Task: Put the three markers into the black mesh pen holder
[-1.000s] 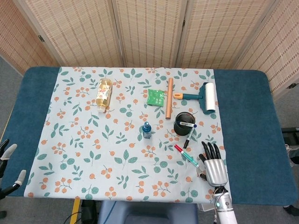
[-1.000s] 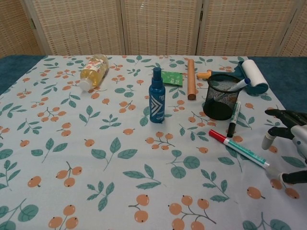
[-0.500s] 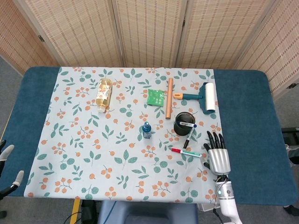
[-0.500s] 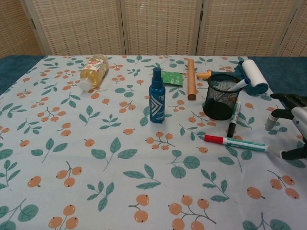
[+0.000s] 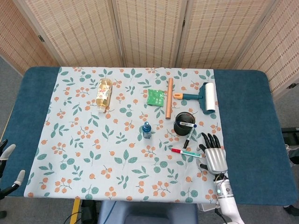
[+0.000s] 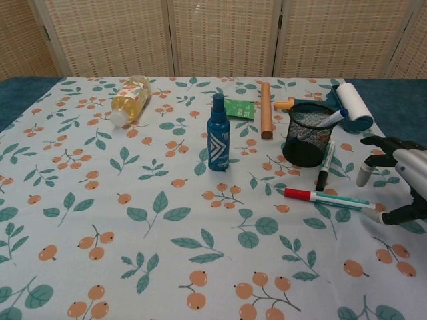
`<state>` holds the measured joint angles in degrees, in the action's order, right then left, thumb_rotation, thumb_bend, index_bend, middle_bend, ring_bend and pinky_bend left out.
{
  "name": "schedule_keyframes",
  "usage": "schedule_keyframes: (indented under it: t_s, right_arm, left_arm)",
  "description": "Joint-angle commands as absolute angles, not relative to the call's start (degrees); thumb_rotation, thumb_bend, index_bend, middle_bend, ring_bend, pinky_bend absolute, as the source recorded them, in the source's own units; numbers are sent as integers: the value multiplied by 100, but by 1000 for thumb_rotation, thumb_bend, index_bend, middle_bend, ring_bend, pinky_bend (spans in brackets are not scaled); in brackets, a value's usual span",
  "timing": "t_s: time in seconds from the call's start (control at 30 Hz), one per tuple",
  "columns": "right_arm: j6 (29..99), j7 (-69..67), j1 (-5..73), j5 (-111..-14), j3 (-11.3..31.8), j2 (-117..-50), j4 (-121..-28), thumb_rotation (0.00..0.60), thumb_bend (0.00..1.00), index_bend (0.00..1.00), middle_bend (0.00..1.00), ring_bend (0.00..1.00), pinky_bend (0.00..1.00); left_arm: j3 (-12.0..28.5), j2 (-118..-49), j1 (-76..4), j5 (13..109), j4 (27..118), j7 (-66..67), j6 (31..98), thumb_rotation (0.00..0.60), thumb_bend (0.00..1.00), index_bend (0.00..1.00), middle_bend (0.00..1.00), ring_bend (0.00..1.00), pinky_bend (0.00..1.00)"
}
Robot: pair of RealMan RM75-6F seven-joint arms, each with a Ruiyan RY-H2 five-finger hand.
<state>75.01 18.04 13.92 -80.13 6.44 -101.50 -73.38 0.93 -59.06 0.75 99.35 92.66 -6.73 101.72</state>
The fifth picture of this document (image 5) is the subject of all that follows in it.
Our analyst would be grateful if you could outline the blue grey padded seat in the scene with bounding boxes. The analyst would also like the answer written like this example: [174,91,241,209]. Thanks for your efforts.
[97,200,199,224]

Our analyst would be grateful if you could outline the brown wooden rod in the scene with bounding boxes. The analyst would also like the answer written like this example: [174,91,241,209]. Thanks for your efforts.
[165,77,174,120]

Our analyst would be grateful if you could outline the teal lint roller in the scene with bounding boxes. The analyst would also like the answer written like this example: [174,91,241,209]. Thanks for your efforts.
[173,82,217,115]

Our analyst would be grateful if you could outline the clear bottle of yellow tea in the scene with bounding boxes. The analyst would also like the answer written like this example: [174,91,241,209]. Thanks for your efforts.
[95,78,113,114]

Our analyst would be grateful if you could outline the blue felt table cover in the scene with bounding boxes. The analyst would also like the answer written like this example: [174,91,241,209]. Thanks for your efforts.
[0,66,296,206]

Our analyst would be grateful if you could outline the black mesh pen holder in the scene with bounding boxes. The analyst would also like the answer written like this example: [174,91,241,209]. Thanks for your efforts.
[173,112,196,136]

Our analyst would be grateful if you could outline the red cap marker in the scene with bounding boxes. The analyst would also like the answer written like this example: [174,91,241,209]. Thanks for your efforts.
[171,147,203,157]

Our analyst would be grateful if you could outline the black floor cables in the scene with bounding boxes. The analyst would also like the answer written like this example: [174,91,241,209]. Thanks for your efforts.
[64,199,101,224]

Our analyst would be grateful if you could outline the floral leaf berry tablecloth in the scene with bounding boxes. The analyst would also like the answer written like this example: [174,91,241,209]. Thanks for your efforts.
[24,66,232,203]

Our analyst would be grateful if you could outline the black marker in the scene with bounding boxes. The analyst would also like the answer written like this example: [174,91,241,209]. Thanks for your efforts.
[183,127,195,149]

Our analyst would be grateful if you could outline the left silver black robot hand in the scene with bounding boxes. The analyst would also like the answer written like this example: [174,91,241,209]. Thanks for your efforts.
[0,139,26,200]

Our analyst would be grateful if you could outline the blue spray bottle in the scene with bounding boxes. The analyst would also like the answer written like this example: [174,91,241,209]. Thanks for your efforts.
[142,121,152,140]

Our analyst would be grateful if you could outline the green sachet packet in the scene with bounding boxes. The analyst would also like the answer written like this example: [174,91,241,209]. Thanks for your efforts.
[146,89,165,107]

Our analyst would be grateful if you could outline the white box under table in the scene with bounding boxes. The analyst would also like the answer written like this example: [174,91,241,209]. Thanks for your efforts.
[197,202,219,212]

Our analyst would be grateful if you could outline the bamboo folding screen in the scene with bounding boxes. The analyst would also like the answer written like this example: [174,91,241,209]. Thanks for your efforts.
[0,0,299,98]

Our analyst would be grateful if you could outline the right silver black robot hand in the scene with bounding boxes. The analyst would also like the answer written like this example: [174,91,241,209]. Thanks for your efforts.
[196,132,228,175]

